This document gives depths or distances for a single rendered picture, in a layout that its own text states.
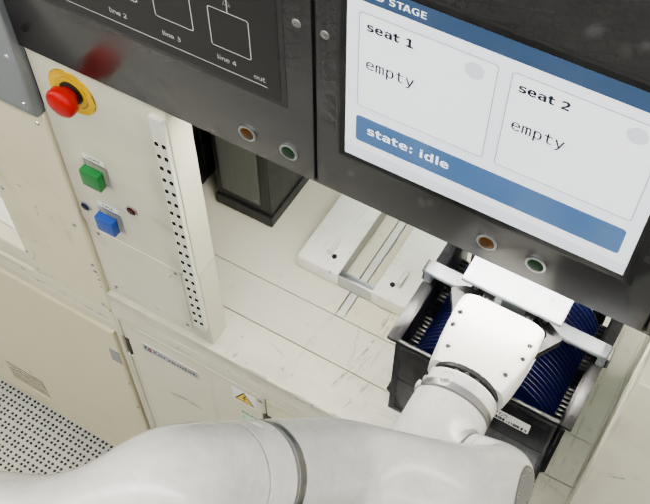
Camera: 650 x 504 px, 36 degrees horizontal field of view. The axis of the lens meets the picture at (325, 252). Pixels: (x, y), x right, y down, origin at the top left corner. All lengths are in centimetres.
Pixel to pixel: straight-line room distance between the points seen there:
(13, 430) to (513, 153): 187
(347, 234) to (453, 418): 64
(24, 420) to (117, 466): 183
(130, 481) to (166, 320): 88
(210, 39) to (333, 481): 42
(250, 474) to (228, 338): 81
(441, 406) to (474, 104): 33
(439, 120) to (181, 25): 27
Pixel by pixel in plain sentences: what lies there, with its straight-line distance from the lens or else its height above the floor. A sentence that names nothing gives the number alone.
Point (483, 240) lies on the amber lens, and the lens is 94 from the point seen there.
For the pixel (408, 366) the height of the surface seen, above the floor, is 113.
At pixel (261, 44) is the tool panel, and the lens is 91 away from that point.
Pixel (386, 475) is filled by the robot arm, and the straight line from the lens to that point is 88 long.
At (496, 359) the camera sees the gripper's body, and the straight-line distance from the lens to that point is 106.
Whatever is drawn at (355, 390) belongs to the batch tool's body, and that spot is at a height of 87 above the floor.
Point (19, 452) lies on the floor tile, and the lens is 250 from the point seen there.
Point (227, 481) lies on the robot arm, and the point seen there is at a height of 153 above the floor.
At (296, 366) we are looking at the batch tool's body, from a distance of 150.
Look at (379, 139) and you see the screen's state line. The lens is 91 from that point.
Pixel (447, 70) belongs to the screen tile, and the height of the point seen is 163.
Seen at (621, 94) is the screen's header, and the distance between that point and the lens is 75.
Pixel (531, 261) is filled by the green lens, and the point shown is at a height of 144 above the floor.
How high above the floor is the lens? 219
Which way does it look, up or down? 55 degrees down
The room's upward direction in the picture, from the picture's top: 1 degrees counter-clockwise
